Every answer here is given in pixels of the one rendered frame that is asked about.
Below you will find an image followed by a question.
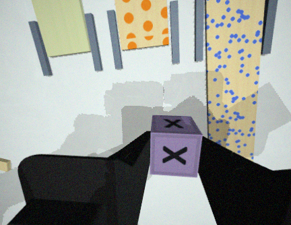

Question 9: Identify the pale yellow flat strip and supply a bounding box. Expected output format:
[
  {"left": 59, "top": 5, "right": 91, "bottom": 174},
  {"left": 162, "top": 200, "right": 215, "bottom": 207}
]
[{"left": 32, "top": 0, "right": 91, "bottom": 57}]

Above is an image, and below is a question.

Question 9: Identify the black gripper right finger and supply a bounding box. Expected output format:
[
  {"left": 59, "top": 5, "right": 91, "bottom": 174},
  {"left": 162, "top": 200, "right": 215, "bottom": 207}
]
[{"left": 198, "top": 136, "right": 291, "bottom": 225}]

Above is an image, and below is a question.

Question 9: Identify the tan flat block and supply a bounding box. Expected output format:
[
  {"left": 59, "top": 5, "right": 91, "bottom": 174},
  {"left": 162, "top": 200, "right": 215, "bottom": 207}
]
[{"left": 0, "top": 158, "right": 11, "bottom": 172}]

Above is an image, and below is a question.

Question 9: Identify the yellow strip with orange dots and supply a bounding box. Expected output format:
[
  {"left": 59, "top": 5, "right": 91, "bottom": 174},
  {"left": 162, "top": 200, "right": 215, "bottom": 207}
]
[{"left": 115, "top": 0, "right": 169, "bottom": 51}]

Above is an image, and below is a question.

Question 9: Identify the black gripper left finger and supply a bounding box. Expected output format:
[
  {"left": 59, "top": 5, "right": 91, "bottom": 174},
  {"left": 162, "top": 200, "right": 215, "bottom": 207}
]
[{"left": 18, "top": 131, "right": 151, "bottom": 225}]

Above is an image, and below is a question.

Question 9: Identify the pale yellow strip with blue dots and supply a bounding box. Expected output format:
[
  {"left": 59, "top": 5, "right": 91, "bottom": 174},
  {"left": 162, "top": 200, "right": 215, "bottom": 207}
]
[{"left": 205, "top": 0, "right": 265, "bottom": 162}]

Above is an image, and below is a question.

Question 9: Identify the purple cube with black x marks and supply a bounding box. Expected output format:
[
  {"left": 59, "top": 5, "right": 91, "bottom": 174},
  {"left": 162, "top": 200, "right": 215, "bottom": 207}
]
[{"left": 150, "top": 115, "right": 203, "bottom": 177}]

